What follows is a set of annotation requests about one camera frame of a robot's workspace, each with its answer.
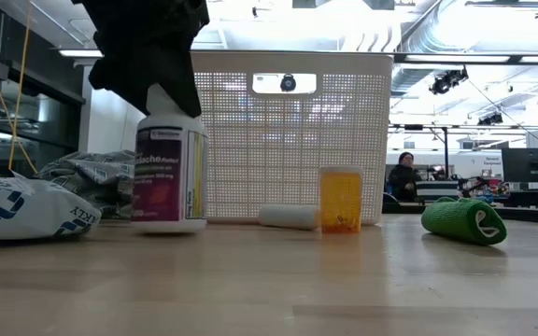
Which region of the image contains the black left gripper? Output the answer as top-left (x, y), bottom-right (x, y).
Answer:
top-left (70, 0), bottom-right (210, 118)

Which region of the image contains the white purple-label medicine bottle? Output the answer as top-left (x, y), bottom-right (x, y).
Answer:
top-left (131, 83), bottom-right (210, 235)

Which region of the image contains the white blue-print pouch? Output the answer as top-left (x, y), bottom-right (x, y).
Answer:
top-left (0, 171), bottom-right (103, 246)

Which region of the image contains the white gauze roll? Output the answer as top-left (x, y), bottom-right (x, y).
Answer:
top-left (258, 203), bottom-right (321, 231)

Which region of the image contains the orange pill bottle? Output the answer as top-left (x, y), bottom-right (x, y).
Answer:
top-left (319, 166), bottom-right (364, 234)

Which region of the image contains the green bandage roll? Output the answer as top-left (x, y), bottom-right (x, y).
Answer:
top-left (420, 196), bottom-right (508, 246)

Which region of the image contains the white perforated plastic basket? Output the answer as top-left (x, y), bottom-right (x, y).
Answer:
top-left (189, 49), bottom-right (394, 226)

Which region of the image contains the long ceiling light strip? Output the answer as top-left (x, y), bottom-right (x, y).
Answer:
top-left (57, 48), bottom-right (105, 59)

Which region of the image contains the grey patterned cloth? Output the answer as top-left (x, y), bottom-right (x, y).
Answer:
top-left (35, 149), bottom-right (137, 220)

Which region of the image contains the person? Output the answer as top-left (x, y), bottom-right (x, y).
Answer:
top-left (387, 151), bottom-right (423, 203)

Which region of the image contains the black ceiling spotlight cluster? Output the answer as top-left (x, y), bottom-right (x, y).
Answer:
top-left (428, 65), bottom-right (470, 96)

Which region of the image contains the striped grey box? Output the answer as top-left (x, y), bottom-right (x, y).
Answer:
top-left (416, 180), bottom-right (460, 203)

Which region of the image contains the black computer monitor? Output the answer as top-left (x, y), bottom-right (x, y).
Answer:
top-left (501, 147), bottom-right (538, 184)

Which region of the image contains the black round ceiling camera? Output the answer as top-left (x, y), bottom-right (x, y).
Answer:
top-left (279, 73), bottom-right (298, 93)

